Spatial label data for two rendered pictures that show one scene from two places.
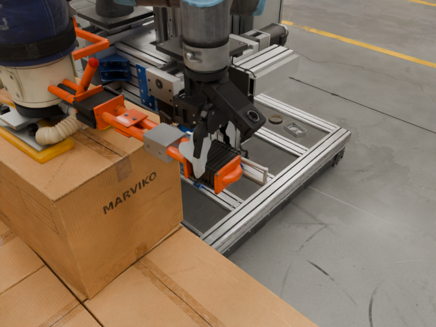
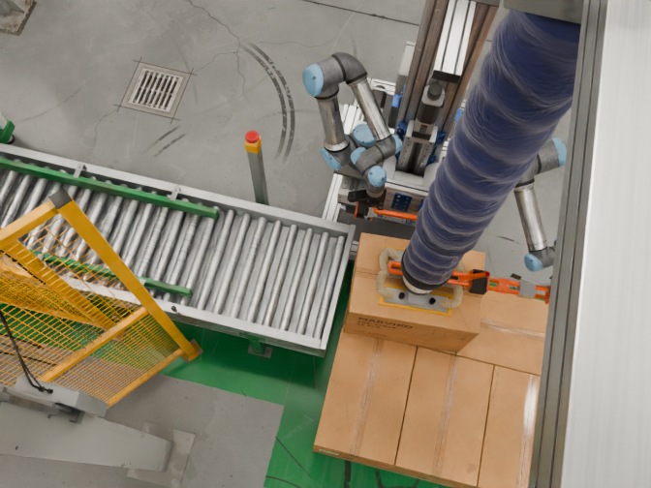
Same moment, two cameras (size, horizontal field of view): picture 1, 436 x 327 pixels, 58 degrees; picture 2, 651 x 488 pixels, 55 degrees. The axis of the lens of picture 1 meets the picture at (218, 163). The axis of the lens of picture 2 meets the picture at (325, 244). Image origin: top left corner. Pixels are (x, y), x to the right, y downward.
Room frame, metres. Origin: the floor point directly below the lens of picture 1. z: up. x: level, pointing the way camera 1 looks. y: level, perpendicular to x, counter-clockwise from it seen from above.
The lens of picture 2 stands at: (0.43, 1.35, 3.70)
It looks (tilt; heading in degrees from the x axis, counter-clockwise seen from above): 69 degrees down; 327
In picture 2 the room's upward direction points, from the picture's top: 4 degrees clockwise
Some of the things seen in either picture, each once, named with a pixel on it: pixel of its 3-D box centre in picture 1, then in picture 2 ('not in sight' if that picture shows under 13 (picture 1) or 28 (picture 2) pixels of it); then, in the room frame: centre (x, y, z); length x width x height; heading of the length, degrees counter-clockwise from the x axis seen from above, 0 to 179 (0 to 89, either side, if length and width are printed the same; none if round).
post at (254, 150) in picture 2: not in sight; (260, 185); (1.97, 0.83, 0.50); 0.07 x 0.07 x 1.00; 47
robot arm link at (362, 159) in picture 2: not in sight; (366, 160); (1.44, 0.52, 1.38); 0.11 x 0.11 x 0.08; 4
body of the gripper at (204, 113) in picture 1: (204, 95); not in sight; (0.61, 0.03, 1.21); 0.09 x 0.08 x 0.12; 52
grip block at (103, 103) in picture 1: (100, 106); (478, 282); (0.81, 0.28, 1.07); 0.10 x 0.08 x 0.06; 142
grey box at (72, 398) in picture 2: not in sight; (64, 396); (1.04, 1.91, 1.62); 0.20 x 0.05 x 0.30; 47
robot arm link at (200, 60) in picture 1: (204, 53); not in sight; (0.60, 0.02, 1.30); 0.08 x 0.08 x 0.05
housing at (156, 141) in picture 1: (165, 142); (526, 289); (0.68, 0.11, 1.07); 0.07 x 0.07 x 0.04; 52
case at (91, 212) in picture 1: (69, 170); (412, 293); (0.96, 0.48, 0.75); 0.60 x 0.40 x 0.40; 52
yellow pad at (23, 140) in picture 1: (20, 124); (416, 299); (0.89, 0.54, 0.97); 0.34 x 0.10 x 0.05; 52
